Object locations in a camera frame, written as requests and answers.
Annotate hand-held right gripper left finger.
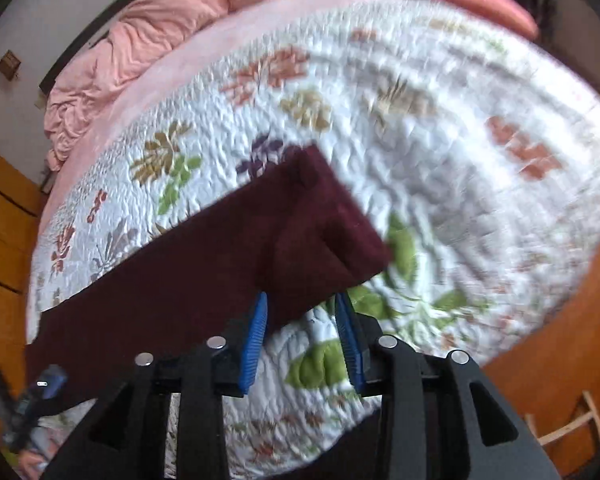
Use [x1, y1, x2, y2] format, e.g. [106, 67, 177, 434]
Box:
[42, 291, 270, 480]

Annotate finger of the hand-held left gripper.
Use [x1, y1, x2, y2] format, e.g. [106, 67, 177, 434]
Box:
[10, 364, 69, 453]

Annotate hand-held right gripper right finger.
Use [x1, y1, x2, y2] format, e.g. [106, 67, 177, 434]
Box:
[334, 291, 563, 480]

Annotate maroon pants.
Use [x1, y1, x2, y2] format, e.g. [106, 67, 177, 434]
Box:
[24, 144, 394, 412]

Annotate white floral quilt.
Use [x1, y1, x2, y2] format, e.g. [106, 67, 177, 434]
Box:
[26, 0, 600, 479]

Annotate light wooden stool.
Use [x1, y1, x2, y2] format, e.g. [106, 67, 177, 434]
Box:
[524, 390, 600, 448]

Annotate pink bed sheet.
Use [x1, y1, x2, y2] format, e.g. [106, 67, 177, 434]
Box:
[39, 0, 421, 221]

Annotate pink crumpled comforter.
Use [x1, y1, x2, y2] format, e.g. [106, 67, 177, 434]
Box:
[43, 0, 270, 172]

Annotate dark bed headboard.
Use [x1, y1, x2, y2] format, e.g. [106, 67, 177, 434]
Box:
[38, 0, 191, 95]

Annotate coral pink pillow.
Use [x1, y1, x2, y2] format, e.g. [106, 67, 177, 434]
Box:
[416, 0, 540, 41]

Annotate brown wall switch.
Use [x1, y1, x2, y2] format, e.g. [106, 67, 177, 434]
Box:
[0, 50, 22, 80]

